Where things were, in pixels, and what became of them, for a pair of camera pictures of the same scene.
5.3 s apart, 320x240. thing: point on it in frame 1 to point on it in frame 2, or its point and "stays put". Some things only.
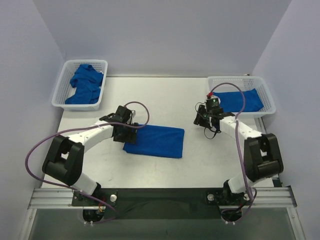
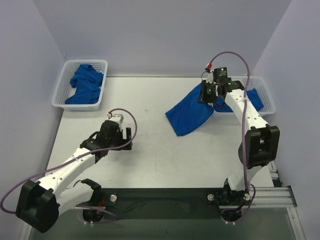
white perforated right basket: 227,83 stays put
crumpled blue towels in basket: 87,80 stays put
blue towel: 158,141 to 188,114
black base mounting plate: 162,203 stays put
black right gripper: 200,119 to 206,95
